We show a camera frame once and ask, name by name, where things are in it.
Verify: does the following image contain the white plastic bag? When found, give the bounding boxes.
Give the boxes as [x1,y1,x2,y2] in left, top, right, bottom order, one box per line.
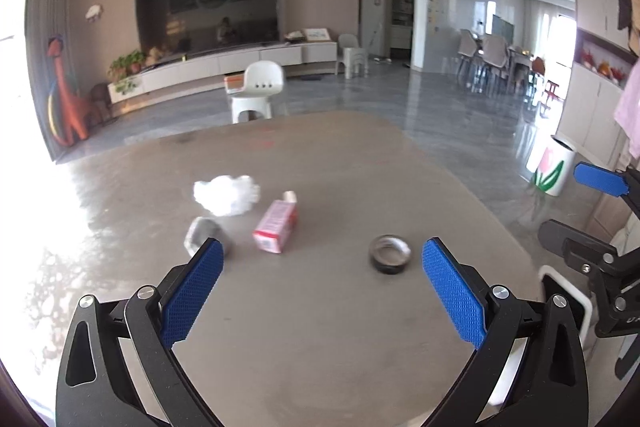
[193,176,260,218]

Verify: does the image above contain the pink carton box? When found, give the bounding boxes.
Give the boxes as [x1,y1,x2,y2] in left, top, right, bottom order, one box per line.
[253,191,298,255]

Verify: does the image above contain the white square trash bin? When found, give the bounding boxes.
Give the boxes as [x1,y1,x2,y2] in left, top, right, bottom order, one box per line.
[487,264,594,408]

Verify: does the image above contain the tulip pattern round bin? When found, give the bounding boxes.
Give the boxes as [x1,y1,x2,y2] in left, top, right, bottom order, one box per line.
[532,135,576,197]

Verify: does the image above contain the pink hanging clothes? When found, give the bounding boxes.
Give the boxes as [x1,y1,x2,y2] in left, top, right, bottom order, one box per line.
[614,60,640,159]

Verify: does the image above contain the black tape roll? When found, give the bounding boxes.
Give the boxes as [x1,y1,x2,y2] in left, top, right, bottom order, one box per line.
[368,234,412,275]

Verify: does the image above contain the white side cabinet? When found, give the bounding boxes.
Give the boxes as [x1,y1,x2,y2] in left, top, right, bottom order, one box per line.
[556,29,636,167]

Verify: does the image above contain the dining table with chairs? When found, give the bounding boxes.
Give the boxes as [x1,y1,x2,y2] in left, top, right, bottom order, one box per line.
[456,29,562,109]

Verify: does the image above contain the orange dinosaur toy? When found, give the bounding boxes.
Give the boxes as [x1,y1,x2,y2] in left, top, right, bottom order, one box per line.
[47,36,100,147]

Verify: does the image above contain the grey stacked stools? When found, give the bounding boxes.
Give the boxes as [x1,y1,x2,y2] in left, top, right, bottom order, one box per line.
[335,34,369,79]

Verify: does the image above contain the white plastic kid chair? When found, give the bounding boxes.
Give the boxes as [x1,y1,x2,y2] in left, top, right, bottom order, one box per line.
[224,61,285,124]

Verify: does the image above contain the white framed sign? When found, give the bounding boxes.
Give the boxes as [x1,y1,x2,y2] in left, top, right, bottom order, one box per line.
[303,28,332,42]

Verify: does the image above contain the green potted plant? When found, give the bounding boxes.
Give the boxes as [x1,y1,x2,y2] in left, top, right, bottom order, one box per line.
[107,49,146,94]

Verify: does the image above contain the white tv cabinet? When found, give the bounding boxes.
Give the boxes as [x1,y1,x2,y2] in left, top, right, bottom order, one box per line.
[107,41,337,112]

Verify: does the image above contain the large black television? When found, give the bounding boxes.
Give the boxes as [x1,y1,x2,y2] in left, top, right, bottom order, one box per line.
[134,0,281,62]

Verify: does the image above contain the grey curtain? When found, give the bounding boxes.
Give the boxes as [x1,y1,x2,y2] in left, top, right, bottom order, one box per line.
[25,0,68,160]

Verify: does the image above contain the cloud wall decoration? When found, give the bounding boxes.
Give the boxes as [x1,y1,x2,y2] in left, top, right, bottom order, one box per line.
[86,4,103,23]

